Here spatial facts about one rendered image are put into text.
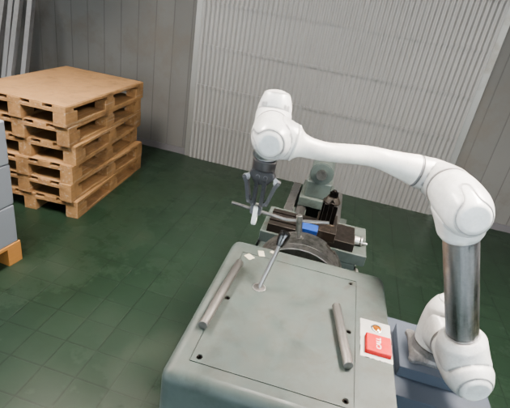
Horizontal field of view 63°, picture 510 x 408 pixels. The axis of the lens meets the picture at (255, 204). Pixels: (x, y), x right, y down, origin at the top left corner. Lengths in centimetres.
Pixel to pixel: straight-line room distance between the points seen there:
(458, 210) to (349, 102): 373
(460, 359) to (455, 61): 370
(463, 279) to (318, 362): 57
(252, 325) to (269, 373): 14
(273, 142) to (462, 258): 64
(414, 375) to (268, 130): 113
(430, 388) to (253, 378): 102
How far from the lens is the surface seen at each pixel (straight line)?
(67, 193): 382
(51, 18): 610
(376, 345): 107
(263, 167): 130
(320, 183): 251
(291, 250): 139
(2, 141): 305
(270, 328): 104
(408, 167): 135
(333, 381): 97
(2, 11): 595
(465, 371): 156
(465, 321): 148
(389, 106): 485
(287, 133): 108
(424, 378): 182
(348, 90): 481
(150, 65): 544
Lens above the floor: 195
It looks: 26 degrees down
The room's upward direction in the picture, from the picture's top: 10 degrees clockwise
